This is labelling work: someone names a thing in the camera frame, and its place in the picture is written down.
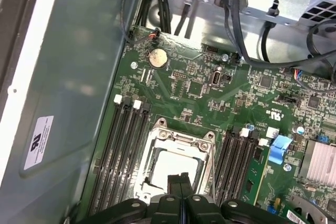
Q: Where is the silver CPU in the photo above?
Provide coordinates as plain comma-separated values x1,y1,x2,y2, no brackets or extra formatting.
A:
151,147,205,192

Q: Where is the green motherboard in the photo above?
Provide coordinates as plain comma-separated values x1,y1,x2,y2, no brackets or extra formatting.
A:
86,24,336,224

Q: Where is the green RAM stick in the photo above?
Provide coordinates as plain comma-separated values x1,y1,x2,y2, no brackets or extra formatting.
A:
244,144,271,209

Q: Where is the thin black wire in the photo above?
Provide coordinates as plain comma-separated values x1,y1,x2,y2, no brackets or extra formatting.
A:
119,0,161,44

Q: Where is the white case label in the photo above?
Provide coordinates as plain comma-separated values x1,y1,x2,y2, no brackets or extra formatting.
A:
23,115,55,171

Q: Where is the metal socket cover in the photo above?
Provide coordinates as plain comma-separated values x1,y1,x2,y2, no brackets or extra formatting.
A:
136,126,215,201

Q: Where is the black cable bundle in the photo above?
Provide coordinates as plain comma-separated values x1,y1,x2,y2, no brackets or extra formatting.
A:
136,0,173,35

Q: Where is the black cable pair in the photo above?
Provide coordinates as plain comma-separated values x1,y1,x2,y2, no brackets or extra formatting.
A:
173,0,202,38

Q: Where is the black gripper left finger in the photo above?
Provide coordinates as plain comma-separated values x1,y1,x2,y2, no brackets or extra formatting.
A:
77,173,183,224

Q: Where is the black PC case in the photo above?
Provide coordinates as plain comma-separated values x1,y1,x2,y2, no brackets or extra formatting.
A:
0,0,336,224

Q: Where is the thick black cable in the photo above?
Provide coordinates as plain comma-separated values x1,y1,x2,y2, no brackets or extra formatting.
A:
220,0,336,67

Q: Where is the silver heat sink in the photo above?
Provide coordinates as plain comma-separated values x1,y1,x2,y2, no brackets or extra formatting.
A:
299,140,336,185

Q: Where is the metal locking lever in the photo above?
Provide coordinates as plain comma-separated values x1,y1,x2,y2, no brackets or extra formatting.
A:
211,165,217,202

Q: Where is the CPU socket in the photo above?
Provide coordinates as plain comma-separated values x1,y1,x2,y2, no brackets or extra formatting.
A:
135,118,217,201

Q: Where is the round coin battery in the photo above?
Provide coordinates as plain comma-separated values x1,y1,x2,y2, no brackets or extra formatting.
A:
146,48,168,70

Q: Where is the blue ribbon connector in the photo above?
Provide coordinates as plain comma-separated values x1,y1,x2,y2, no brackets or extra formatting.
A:
269,134,292,168

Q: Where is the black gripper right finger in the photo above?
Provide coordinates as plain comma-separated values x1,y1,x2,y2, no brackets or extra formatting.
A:
181,171,291,224

